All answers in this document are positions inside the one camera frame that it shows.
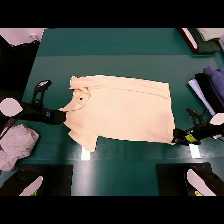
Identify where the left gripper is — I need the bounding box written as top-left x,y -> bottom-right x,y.
40,107 -> 68,126

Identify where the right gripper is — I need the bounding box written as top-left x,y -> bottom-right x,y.
172,127 -> 202,147

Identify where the cream shirt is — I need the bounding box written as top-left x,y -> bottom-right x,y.
58,74 -> 177,153

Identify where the grey garment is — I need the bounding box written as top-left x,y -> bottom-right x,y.
0,123 -> 40,173

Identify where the blue garment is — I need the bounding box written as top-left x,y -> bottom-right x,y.
202,65 -> 224,108

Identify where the dark green garment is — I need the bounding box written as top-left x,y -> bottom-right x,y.
185,27 -> 222,55

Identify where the red and white garment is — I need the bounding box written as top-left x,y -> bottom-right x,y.
177,27 -> 201,53

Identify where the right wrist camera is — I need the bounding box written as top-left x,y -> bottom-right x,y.
185,107 -> 208,127

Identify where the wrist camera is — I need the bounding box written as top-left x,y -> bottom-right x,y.
32,79 -> 53,108
185,107 -> 208,127

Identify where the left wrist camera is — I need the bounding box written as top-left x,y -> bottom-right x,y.
32,79 -> 53,108

